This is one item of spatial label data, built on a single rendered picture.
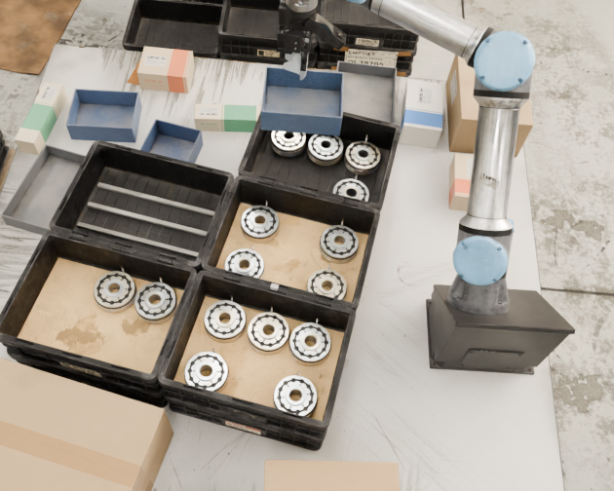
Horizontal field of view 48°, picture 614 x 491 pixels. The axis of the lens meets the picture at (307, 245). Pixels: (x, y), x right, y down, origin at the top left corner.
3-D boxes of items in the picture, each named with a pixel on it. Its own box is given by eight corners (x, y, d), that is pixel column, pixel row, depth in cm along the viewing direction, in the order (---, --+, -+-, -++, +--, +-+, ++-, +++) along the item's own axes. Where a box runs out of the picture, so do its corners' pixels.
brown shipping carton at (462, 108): (445, 83, 235) (457, 48, 222) (509, 89, 236) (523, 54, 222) (448, 151, 220) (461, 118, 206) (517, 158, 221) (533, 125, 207)
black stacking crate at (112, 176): (236, 199, 193) (235, 174, 183) (202, 289, 178) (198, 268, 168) (103, 166, 196) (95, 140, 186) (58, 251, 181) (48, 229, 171)
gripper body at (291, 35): (279, 36, 172) (281, -7, 162) (313, 40, 172) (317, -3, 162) (276, 55, 167) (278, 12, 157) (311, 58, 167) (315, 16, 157)
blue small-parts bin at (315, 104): (341, 91, 181) (344, 72, 174) (339, 135, 173) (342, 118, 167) (265, 85, 180) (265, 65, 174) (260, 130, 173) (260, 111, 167)
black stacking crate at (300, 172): (394, 151, 205) (401, 127, 195) (374, 232, 190) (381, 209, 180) (267, 121, 208) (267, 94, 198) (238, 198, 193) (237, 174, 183)
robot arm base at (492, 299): (505, 297, 177) (511, 261, 174) (512, 319, 163) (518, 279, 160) (445, 290, 179) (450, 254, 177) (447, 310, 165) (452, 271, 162)
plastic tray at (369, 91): (336, 71, 235) (337, 60, 231) (394, 78, 235) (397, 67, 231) (329, 132, 221) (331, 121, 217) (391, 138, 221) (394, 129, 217)
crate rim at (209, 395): (356, 314, 166) (357, 309, 164) (327, 432, 151) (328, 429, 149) (200, 273, 169) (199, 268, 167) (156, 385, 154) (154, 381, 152)
